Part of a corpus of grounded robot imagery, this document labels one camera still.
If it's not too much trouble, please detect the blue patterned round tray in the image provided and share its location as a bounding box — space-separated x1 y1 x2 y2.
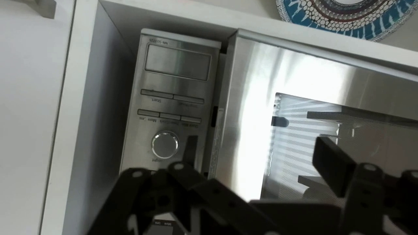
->
274 0 418 40

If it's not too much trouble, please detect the stainless steel microwave door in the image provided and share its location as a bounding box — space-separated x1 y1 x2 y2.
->
209 30 418 202

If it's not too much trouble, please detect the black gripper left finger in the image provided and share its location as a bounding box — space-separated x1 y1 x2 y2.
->
87 162 279 235

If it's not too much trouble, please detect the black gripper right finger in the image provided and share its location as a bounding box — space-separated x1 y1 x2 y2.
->
312 137 418 235

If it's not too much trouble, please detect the microwave control panel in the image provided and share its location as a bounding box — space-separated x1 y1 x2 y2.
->
120 28 220 169

